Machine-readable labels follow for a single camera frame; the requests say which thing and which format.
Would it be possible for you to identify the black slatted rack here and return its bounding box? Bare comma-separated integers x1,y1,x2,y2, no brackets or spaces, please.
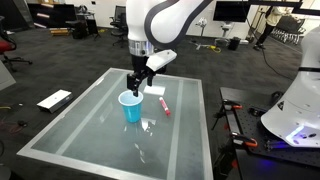
271,14,306,45

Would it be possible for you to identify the black cluttered desk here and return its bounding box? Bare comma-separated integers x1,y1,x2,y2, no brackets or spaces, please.
65,4,102,41

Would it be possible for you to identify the grey panel board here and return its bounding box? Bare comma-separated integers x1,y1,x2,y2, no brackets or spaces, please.
0,61,17,92

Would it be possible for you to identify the black floor cable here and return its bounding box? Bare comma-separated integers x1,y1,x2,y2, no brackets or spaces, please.
261,48,295,81

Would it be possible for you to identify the white monitor stand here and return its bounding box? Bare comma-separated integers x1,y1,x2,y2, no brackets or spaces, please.
214,21,234,48

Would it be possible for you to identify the white flat box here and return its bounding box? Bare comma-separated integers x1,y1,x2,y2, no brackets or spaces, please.
36,89,74,114

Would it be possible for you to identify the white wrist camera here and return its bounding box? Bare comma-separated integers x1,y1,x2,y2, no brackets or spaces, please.
145,49,178,72

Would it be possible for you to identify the person in light top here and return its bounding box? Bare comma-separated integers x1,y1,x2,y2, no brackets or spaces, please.
253,5,285,51

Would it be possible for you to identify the blue plastic cup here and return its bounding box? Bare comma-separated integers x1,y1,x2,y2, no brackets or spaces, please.
117,89,145,124

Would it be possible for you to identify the white floor stand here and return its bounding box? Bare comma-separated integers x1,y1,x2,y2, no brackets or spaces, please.
190,17,214,51

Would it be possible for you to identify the red office chair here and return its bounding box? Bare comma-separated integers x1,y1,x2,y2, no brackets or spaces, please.
0,15,34,73

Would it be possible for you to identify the orange handled black clamp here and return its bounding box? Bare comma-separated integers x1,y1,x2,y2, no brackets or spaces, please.
221,98,244,111
229,131,259,149

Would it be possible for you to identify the red marker pen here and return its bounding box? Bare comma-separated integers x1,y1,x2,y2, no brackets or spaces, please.
158,96,172,117

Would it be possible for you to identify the yellow cable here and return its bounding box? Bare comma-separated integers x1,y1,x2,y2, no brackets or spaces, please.
207,44,222,54

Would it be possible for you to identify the black waste bin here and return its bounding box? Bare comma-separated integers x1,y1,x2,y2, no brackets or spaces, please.
227,36,242,52

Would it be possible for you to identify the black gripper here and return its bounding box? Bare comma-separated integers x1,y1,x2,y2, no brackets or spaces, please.
126,54,168,98

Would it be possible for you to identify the black optical breadboard table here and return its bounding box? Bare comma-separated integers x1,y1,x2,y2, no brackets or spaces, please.
219,87,320,180

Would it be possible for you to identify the yellow wooden crate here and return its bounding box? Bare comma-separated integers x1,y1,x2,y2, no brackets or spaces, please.
49,27,71,37

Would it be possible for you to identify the black TV monitor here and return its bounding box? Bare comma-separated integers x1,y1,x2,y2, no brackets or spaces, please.
212,0,248,23

